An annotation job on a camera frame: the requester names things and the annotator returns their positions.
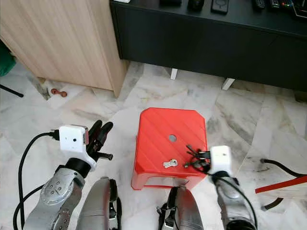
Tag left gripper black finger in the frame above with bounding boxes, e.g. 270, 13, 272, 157
95, 122, 114, 151
87, 120, 103, 145

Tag silver keys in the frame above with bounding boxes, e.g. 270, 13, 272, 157
163, 159, 178, 169

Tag red plastic stool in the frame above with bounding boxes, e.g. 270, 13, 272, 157
130, 107, 210, 191

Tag small brown floor object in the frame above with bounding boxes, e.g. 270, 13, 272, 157
50, 88, 68, 98

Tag silver left robot leg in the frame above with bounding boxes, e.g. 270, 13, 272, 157
79, 176, 122, 230

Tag red bar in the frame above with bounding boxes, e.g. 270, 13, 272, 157
255, 174, 307, 195

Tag thin black rod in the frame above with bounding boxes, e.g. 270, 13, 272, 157
0, 84, 25, 98

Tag light wooden cabinet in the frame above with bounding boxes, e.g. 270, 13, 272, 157
0, 0, 130, 98

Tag black TV console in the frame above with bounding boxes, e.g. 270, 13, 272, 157
109, 0, 307, 93

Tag green object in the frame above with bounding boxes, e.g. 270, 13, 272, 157
0, 44, 17, 78

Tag small black device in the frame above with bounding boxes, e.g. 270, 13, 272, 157
187, 0, 205, 13

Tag flat black device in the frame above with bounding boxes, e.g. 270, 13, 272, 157
159, 0, 182, 8

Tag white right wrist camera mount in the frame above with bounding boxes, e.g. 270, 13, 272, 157
208, 145, 234, 176

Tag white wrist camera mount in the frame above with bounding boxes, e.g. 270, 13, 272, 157
208, 145, 234, 176
59, 124, 97, 172

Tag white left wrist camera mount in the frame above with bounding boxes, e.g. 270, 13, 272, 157
59, 124, 97, 172

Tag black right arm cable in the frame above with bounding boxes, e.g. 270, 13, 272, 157
220, 176, 256, 227

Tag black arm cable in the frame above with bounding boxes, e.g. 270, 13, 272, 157
220, 176, 256, 227
13, 131, 61, 230

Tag black floor cable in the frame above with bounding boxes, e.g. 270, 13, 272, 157
260, 158, 307, 178

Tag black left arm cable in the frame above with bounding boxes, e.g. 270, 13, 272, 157
13, 131, 61, 230

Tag black device with ring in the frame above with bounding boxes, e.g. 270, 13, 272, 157
210, 0, 230, 15

